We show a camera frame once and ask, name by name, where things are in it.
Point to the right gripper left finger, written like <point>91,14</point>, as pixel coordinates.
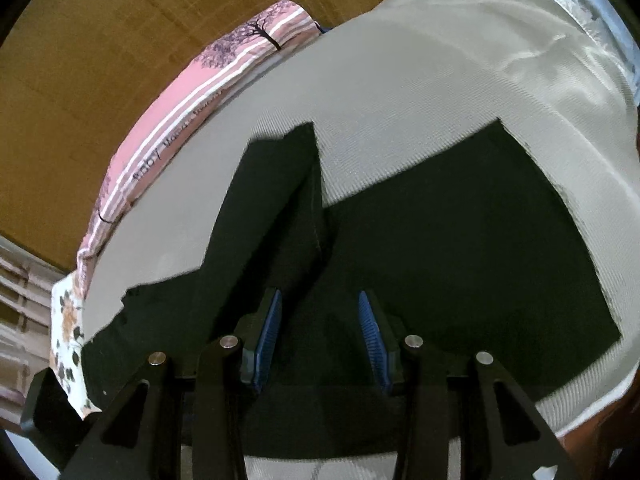
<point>167,401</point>

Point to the white dotted blanket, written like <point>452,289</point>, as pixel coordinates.
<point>616,26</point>

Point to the floral white pillow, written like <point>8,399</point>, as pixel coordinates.
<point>67,339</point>

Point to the black pants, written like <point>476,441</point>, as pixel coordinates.
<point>472,249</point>

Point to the wooden headboard panel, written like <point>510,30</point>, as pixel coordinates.
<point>75,77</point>

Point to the pink striped bolster pillow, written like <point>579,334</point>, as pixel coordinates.
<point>220,71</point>

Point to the beige bed sheet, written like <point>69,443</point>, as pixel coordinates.
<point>384,92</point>

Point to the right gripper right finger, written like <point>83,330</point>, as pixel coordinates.
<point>443,396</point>

